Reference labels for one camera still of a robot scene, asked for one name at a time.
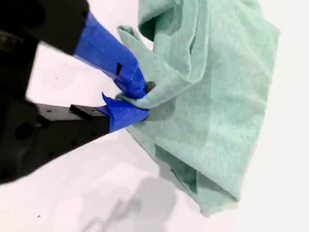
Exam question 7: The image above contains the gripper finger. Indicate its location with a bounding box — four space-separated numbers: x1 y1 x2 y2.
24 0 157 99
36 91 150 170

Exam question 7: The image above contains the pale green T-shirt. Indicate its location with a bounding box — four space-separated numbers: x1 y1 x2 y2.
115 0 282 218

